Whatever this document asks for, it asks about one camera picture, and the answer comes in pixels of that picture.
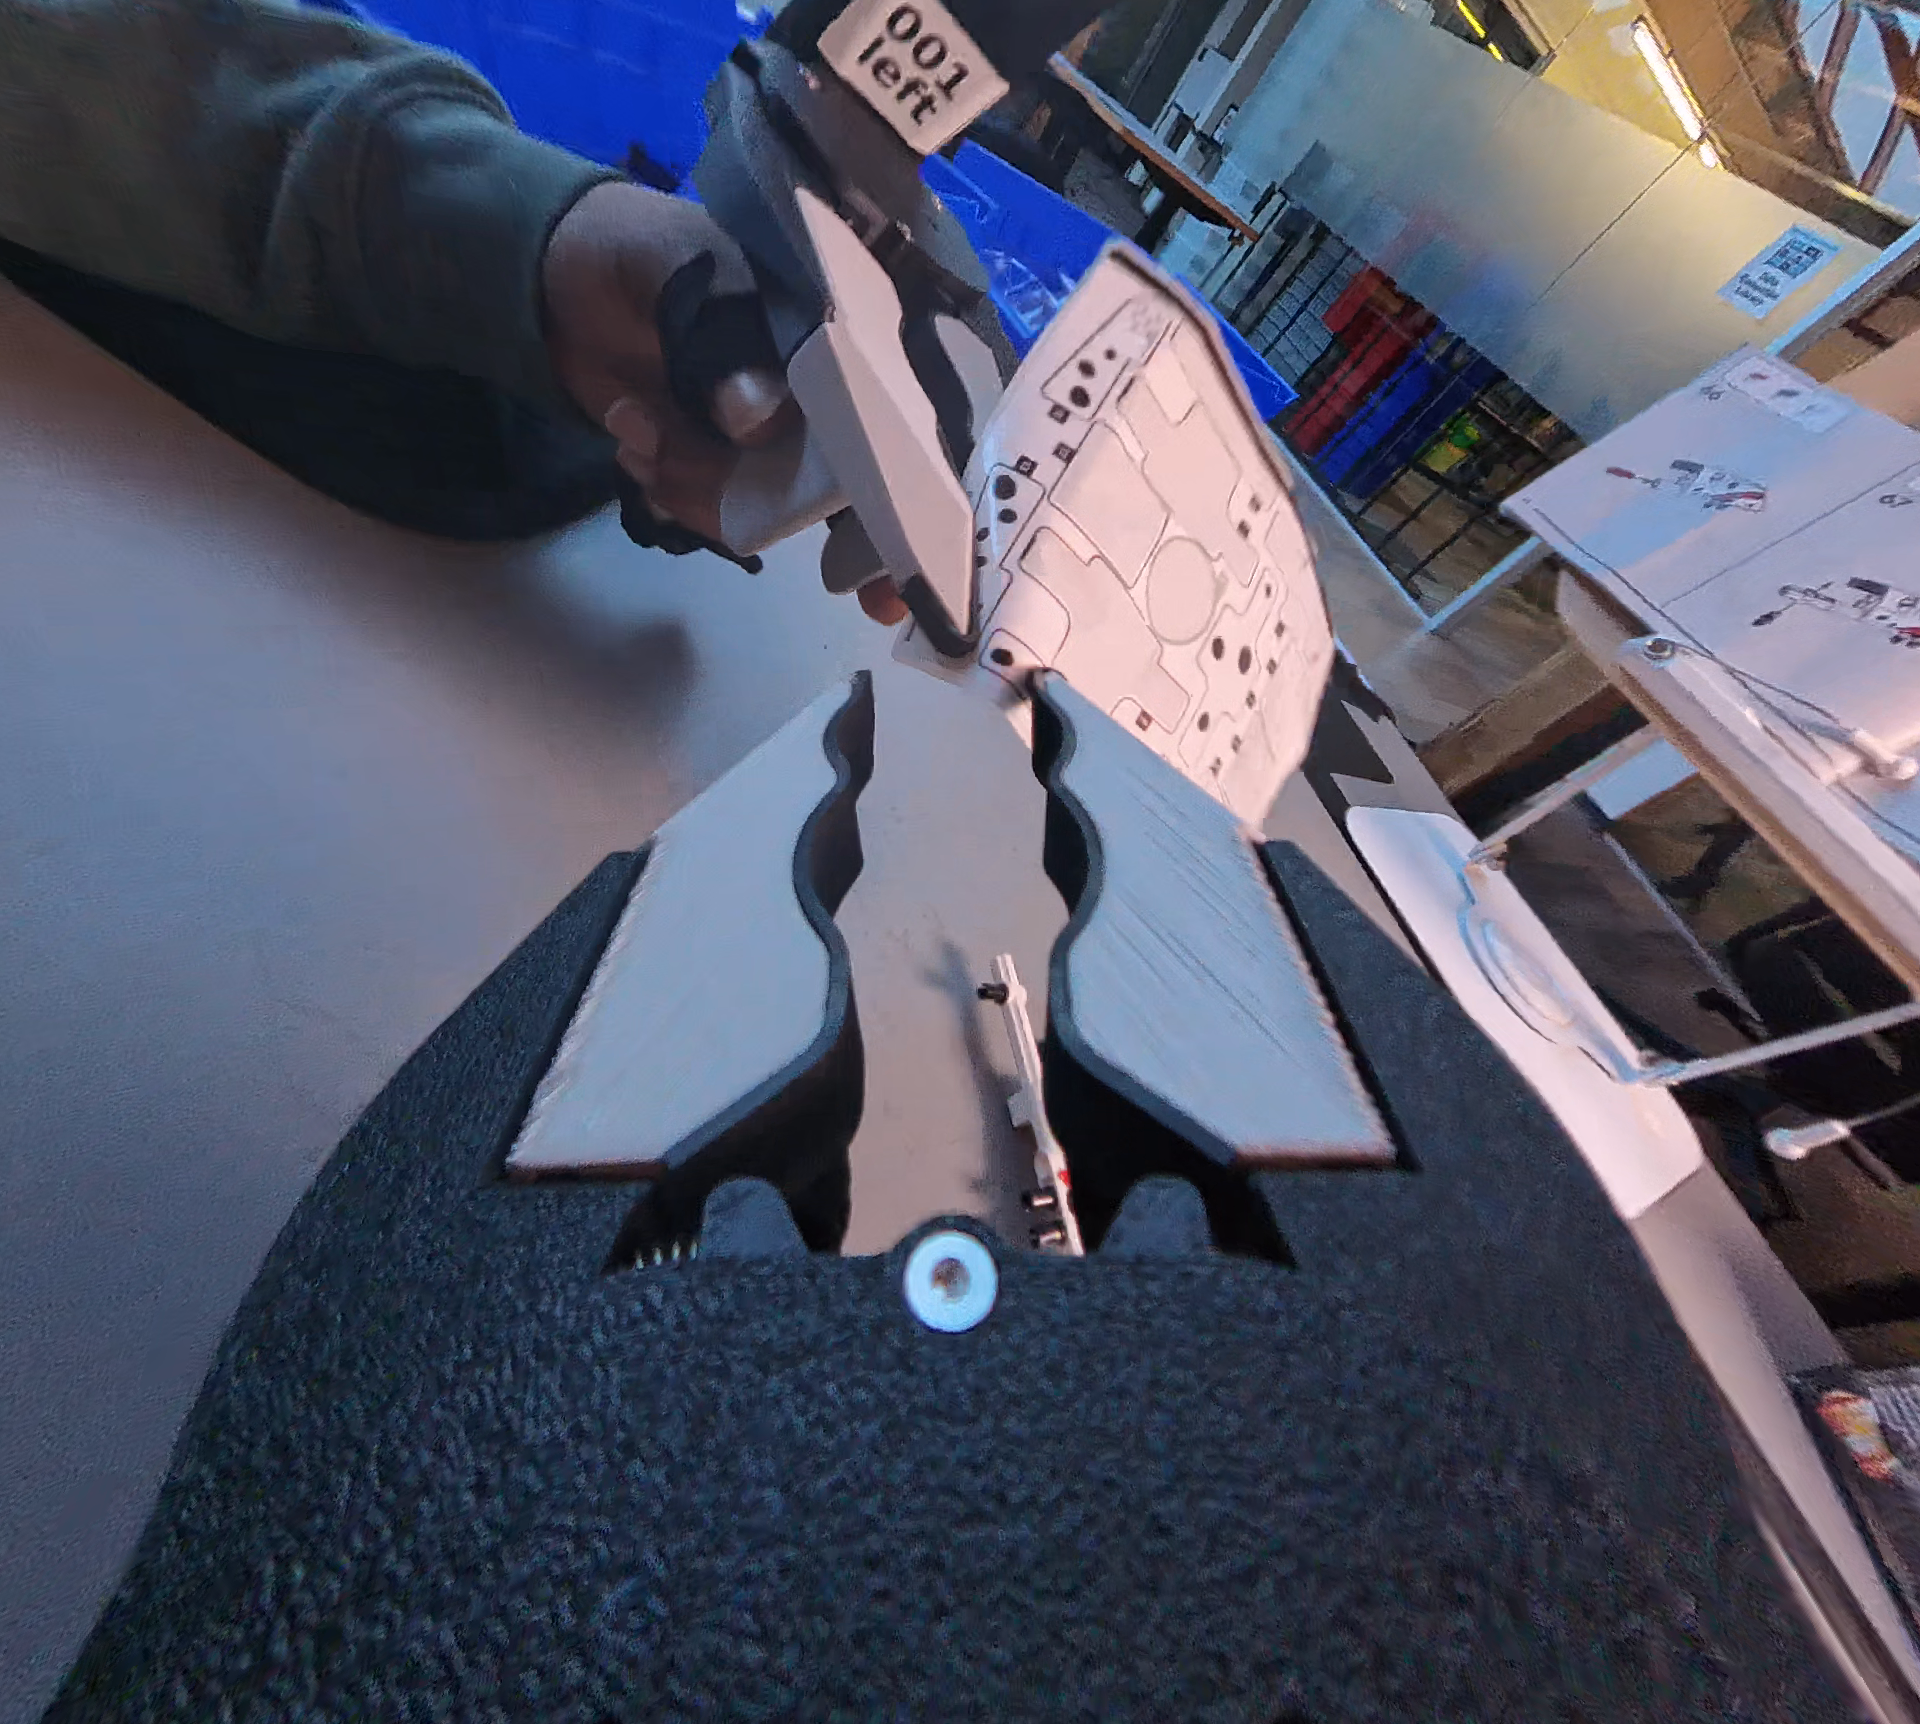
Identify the black metal railing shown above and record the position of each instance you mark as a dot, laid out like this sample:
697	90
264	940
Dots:
1394	525

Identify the frosted glass partition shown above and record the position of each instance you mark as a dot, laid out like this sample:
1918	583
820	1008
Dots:
1575	225

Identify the black textured pad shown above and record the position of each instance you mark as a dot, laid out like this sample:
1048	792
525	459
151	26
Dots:
375	449

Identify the lego sticker sheet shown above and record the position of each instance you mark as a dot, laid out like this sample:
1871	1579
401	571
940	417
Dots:
1171	525

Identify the person's left forearm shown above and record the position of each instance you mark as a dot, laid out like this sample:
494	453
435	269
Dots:
224	149

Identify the lego instruction booklet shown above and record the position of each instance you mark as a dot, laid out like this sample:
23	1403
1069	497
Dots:
1725	554

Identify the white spotted lego panel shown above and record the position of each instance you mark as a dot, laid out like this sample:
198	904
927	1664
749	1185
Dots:
1051	1155

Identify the person's left hand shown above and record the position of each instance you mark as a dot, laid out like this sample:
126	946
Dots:
631	314

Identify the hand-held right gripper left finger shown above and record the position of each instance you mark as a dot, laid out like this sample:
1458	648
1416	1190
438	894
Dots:
690	1004

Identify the lego set box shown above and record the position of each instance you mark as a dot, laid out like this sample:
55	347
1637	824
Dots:
1875	1455

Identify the small wall notice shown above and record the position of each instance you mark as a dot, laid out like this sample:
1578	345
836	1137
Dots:
1779	273

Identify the ceiling light strip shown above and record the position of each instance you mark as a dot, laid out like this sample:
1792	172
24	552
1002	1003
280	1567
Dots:
1673	88

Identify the white wooden book stand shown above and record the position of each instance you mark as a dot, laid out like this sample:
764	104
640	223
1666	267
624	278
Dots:
1441	898

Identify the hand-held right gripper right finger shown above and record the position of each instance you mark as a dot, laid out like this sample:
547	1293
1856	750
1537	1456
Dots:
1215	1004

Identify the stacked red blue crates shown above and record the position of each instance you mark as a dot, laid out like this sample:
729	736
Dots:
1394	374

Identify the white lego connector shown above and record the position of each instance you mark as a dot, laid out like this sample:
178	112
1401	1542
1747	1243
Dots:
1012	1004

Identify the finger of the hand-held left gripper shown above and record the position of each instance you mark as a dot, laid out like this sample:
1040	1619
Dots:
960	383
884	434

